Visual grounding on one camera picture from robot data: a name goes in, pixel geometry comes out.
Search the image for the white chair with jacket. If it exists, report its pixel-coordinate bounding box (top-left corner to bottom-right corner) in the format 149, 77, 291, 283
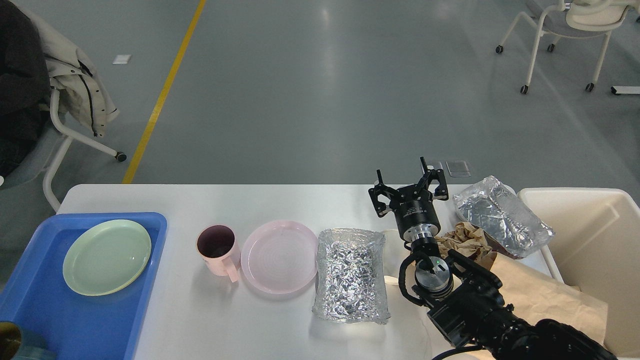
1, 88, 127, 212

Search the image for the floor outlet plate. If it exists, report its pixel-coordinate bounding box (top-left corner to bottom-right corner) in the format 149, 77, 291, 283
445, 160, 471, 178

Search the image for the light green plate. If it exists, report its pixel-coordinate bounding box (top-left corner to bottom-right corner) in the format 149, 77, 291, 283
62, 219, 153, 297

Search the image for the white paper on floor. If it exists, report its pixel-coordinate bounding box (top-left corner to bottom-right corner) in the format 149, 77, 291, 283
112, 54, 132, 65

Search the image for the brown paper bag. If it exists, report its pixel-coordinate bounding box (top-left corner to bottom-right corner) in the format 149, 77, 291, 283
480, 251, 608, 346

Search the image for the white bar on floor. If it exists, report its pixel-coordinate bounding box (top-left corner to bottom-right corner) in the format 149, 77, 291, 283
610, 85, 640, 96

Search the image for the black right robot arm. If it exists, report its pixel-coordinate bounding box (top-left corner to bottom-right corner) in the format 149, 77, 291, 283
368, 159, 616, 360

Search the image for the pink plate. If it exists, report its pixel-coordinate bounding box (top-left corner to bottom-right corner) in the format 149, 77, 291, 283
241, 219, 319, 296

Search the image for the crumpled brown paper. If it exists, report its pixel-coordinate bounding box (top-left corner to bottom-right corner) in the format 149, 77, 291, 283
435, 221, 496, 271

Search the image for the white rolling chair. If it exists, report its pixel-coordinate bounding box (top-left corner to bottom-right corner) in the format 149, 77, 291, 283
495, 0, 639, 95

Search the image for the crumpled foil tray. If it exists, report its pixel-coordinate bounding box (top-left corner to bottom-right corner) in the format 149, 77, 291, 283
311, 228, 391, 325

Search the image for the teal mug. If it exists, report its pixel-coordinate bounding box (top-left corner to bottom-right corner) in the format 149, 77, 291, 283
0, 321, 57, 360

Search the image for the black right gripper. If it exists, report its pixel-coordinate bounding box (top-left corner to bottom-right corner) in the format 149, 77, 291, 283
369, 157, 450, 240

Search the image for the blue plastic tray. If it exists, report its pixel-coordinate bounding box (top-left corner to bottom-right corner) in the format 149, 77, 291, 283
0, 212, 168, 360

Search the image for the cream plastic bin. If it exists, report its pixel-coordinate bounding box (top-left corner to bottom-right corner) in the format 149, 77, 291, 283
518, 187, 640, 360

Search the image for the foil bag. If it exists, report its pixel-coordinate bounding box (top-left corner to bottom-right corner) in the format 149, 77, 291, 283
453, 175, 555, 259

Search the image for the pink mug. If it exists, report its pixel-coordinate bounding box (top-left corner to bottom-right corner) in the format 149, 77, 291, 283
196, 224, 242, 283

